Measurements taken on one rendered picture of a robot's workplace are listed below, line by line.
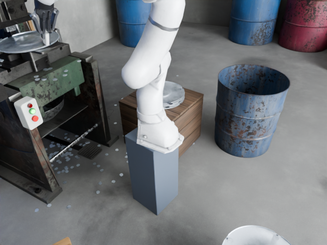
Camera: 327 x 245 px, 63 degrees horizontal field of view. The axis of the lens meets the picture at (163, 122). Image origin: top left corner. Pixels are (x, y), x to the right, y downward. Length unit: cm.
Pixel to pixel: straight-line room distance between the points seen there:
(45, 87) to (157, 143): 66
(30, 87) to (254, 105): 116
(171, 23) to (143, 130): 47
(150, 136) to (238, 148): 78
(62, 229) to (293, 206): 121
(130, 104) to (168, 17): 86
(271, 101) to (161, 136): 73
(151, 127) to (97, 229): 63
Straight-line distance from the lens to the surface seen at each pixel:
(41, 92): 146
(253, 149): 178
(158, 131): 111
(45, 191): 169
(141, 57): 96
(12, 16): 149
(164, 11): 89
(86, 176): 172
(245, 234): 117
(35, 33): 162
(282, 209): 160
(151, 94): 107
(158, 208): 143
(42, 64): 151
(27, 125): 132
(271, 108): 162
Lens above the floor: 121
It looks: 36 degrees down
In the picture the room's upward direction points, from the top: 2 degrees counter-clockwise
